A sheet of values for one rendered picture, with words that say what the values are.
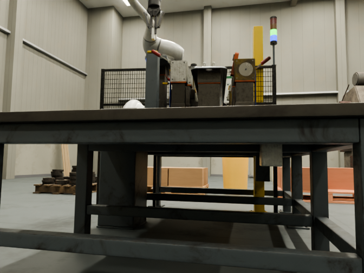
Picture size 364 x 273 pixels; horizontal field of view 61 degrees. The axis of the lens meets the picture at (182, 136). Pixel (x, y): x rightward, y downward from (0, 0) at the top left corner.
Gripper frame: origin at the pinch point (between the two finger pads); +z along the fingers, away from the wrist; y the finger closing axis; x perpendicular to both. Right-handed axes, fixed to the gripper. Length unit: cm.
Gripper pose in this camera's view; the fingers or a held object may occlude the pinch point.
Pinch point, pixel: (153, 33)
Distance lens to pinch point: 192.6
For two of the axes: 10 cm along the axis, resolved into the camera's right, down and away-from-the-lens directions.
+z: -0.2, 10.0, -0.9
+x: 1.2, 0.9, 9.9
